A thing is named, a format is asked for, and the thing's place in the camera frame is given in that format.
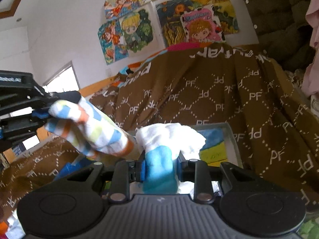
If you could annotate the brown PF patterned blanket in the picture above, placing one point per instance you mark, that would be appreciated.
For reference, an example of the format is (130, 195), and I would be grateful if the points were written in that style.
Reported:
(276, 133)

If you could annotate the striped orange blue sock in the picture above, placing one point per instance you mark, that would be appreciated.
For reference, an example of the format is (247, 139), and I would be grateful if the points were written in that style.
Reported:
(90, 131)

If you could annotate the white and blue sock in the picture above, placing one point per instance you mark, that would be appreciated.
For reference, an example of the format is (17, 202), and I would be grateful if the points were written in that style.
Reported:
(162, 144)

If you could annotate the red-haired girl wall drawing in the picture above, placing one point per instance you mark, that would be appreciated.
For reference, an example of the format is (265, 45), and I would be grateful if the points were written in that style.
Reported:
(112, 43)

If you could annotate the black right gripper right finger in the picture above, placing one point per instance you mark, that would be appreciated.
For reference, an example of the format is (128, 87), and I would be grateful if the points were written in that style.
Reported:
(202, 175)

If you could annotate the pink cloth garment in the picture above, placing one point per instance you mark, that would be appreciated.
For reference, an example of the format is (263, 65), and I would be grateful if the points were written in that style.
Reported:
(310, 80)

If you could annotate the brown quilted puffer jacket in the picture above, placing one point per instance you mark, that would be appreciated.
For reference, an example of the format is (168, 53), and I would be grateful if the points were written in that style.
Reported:
(283, 31)

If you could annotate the dark orange flowers wall painting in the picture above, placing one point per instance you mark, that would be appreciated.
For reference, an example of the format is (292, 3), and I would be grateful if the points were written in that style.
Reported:
(170, 12)

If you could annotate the mermaid girl wall drawing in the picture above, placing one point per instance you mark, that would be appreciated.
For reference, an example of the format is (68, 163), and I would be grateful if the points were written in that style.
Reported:
(114, 9)

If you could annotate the wooden bed rail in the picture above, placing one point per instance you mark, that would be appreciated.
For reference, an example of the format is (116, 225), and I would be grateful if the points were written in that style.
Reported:
(95, 87)

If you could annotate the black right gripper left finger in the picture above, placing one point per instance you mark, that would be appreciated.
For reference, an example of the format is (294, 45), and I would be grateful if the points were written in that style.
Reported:
(121, 176)

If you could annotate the grey box with cartoon picture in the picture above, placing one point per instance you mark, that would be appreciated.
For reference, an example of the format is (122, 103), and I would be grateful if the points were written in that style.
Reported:
(220, 144)

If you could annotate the blond boy wall drawing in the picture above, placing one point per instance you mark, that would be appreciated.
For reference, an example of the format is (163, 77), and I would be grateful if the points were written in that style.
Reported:
(137, 30)

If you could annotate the pink framed girl wall drawing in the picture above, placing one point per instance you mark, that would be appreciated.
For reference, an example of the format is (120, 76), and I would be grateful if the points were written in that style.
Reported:
(202, 25)

